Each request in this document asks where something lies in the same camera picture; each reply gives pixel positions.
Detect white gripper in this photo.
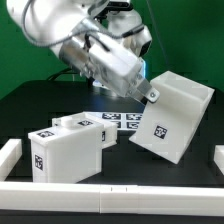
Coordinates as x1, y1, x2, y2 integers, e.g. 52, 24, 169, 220
81, 33, 160, 103

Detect white drawer cabinet shell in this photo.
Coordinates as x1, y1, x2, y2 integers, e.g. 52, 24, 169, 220
129, 71, 214, 164

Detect white front drawer box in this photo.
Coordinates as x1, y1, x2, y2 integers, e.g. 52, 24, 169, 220
27, 115, 118, 184

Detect white drawer box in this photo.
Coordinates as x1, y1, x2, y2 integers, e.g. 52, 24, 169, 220
27, 115, 118, 184
52, 112, 96, 128

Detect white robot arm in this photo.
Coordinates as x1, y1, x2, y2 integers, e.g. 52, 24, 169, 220
6, 0, 159, 104

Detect white rear drawer box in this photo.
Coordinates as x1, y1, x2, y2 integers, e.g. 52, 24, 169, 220
52, 112, 96, 128

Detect white fiducial marker sheet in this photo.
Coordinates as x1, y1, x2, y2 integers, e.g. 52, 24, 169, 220
91, 112, 142, 131

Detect white right fence block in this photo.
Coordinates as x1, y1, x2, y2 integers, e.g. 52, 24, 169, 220
214, 145, 224, 175

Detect white fence block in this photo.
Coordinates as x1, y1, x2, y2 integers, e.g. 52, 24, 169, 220
0, 139, 22, 182
214, 145, 224, 175

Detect white left fence block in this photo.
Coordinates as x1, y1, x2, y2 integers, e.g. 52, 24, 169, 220
0, 139, 22, 182

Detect grey and black cables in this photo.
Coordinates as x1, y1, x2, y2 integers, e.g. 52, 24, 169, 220
46, 68, 74, 82

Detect white front fence rail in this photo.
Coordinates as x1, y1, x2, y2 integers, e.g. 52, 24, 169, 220
0, 182, 224, 217

